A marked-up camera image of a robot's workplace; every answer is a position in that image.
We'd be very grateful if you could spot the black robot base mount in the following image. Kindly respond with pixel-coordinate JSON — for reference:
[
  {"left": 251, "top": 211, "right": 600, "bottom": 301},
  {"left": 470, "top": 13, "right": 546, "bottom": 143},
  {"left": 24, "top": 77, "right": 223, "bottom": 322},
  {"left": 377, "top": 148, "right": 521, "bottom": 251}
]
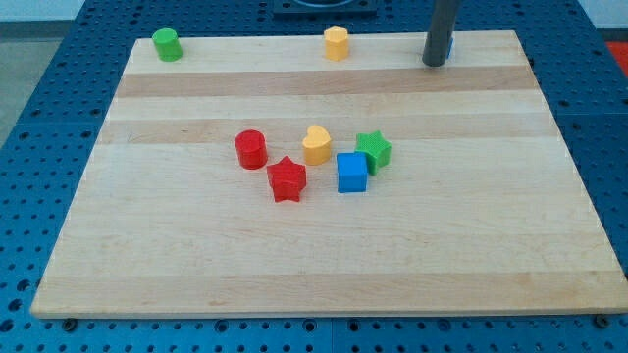
[{"left": 272, "top": 0, "right": 378, "bottom": 18}]

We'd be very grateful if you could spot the blue triangle block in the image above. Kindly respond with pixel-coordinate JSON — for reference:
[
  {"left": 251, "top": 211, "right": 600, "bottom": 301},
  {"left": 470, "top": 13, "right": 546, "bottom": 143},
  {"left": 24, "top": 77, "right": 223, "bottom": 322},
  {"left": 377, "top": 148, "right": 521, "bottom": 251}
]
[{"left": 445, "top": 37, "right": 454, "bottom": 60}]

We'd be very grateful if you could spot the green star block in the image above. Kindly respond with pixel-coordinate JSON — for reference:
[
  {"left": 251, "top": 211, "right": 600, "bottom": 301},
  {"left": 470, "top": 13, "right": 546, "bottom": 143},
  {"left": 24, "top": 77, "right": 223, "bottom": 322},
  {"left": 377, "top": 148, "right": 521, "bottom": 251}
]
[{"left": 355, "top": 130, "right": 392, "bottom": 176}]

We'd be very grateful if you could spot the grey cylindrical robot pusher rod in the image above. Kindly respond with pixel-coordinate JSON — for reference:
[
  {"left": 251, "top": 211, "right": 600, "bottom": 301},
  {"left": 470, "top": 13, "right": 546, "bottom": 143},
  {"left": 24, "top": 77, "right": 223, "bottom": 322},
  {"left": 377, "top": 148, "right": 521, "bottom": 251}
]
[{"left": 422, "top": 0, "right": 462, "bottom": 68}]

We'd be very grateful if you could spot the green cylinder block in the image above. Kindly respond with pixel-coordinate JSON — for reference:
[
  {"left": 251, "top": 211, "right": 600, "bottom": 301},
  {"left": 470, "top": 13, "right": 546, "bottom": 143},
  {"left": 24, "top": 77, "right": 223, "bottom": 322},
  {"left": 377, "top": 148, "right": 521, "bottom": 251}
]
[{"left": 151, "top": 27, "right": 183, "bottom": 62}]

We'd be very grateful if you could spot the yellow heart block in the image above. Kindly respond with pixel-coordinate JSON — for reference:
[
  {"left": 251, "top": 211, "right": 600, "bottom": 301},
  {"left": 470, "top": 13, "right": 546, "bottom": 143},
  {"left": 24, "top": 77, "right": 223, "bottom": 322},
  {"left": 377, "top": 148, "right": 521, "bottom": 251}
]
[{"left": 302, "top": 125, "right": 332, "bottom": 166}]

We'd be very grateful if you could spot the red star block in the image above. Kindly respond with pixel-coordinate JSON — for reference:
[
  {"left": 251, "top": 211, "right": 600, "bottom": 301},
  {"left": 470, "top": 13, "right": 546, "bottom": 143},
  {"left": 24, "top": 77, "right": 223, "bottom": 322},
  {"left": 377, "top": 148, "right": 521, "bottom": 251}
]
[{"left": 267, "top": 156, "right": 307, "bottom": 202}]

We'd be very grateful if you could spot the light wooden board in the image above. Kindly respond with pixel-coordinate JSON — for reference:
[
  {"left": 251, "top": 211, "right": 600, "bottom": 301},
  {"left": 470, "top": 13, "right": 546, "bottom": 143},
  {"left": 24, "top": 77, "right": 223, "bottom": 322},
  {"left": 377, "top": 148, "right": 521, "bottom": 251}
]
[{"left": 31, "top": 30, "right": 627, "bottom": 319}]

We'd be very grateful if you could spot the blue cube block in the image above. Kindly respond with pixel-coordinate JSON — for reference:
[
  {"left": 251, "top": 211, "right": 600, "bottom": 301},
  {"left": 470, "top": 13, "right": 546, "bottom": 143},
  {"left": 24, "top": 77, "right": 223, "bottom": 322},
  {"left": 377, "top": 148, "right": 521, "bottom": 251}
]
[{"left": 337, "top": 152, "right": 368, "bottom": 193}]

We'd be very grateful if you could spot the red cylinder block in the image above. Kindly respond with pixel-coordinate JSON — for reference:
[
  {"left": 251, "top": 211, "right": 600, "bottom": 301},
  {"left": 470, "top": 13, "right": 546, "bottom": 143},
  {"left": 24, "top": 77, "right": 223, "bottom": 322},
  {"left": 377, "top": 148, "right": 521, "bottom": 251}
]
[{"left": 235, "top": 129, "right": 268, "bottom": 170}]

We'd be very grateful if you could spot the yellow hexagon block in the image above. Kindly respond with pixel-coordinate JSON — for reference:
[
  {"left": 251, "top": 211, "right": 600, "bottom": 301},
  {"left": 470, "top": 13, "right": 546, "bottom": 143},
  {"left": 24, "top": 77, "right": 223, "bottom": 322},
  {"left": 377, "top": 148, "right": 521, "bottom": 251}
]
[{"left": 323, "top": 26, "right": 349, "bottom": 61}]

